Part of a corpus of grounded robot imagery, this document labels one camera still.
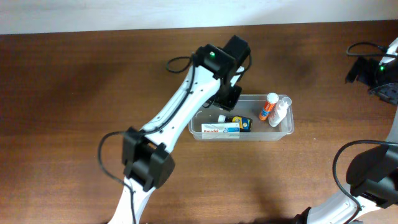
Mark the dark syrup bottle white cap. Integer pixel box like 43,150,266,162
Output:
218,114,252,133

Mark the white Panadol medicine box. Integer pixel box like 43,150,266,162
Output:
201,123,240,139

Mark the orange tablet tube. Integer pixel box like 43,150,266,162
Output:
258,93,279,121

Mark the white spray bottle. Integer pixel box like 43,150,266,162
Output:
268,96,292,128

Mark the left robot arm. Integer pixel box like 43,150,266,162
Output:
110,35,251,223

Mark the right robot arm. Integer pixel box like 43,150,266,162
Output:
292,55,397,223

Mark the clear plastic container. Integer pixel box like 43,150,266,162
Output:
188,94,294,141

